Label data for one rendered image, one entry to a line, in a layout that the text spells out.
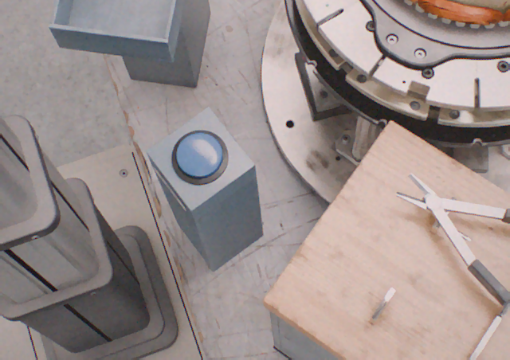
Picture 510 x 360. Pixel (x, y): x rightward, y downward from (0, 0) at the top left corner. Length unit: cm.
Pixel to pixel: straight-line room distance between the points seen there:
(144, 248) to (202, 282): 53
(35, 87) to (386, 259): 136
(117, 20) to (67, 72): 114
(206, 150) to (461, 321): 26
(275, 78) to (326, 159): 11
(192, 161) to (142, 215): 82
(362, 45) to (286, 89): 31
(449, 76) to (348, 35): 9
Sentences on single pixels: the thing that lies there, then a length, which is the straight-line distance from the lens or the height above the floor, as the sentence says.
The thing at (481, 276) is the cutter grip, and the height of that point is 109.
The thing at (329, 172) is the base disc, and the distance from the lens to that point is 111.
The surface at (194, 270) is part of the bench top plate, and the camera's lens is 111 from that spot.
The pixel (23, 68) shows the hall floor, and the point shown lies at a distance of 210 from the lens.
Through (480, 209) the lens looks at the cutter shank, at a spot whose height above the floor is 109.
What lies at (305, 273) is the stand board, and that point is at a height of 106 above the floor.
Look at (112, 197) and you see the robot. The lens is 169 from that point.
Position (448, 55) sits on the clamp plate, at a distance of 84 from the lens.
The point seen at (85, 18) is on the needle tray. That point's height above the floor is 102.
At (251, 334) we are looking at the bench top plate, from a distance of 109.
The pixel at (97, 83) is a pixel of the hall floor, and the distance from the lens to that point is 206.
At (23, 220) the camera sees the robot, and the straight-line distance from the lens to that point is 100.
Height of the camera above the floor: 186
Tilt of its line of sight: 72 degrees down
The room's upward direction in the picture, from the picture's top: 7 degrees counter-clockwise
